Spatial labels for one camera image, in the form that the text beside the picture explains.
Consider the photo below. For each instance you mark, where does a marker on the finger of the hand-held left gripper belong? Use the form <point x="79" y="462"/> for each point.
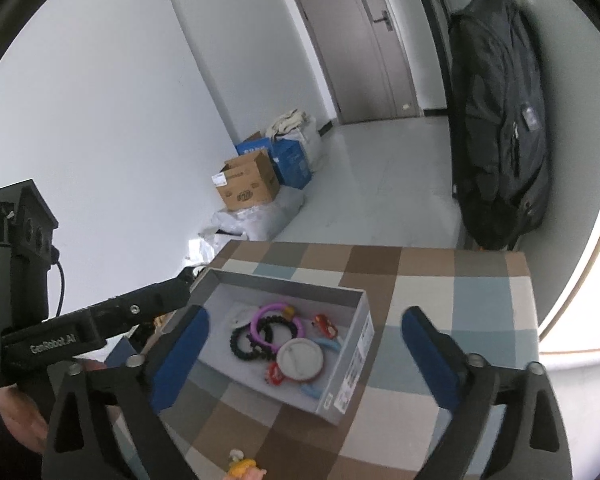
<point x="144" y="302"/>

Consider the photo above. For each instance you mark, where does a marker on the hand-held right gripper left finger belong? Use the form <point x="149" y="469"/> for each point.
<point x="179" y="357"/>

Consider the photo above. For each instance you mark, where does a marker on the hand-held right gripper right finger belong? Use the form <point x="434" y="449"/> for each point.
<point x="430" y="360"/>

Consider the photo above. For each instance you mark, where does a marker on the grey cardboard box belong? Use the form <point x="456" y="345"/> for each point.
<point x="350" y="360"/>

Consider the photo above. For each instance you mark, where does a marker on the red hair clip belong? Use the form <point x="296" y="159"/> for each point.
<point x="326" y="325"/>

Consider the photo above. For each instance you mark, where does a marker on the person's left hand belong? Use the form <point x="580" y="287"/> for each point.
<point x="22" y="422"/>

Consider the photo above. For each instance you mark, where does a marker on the checked tablecloth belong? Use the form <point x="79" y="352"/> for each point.
<point x="430" y="280"/>

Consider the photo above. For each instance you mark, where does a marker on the light blue hair clip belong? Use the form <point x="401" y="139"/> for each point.
<point x="327" y="347"/>

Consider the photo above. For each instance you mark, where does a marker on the yellow duck hair clip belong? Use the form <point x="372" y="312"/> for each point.
<point x="242" y="470"/>

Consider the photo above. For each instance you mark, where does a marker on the white plastic bags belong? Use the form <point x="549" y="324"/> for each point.
<point x="260" y="220"/>

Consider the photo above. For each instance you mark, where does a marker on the brown cardboard box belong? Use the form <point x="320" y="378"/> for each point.
<point x="247" y="185"/>

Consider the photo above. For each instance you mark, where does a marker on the blue cardboard box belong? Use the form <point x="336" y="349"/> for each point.
<point x="292" y="162"/>

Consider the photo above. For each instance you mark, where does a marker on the white bag with cloth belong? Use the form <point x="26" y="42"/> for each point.
<point x="300" y="127"/>

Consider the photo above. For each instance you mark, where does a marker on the black jacket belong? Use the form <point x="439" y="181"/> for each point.
<point x="500" y="125"/>

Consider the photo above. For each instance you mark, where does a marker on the grey door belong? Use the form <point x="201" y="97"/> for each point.
<point x="360" y="45"/>

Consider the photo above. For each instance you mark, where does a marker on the black coat rack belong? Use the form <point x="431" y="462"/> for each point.
<point x="432" y="20"/>

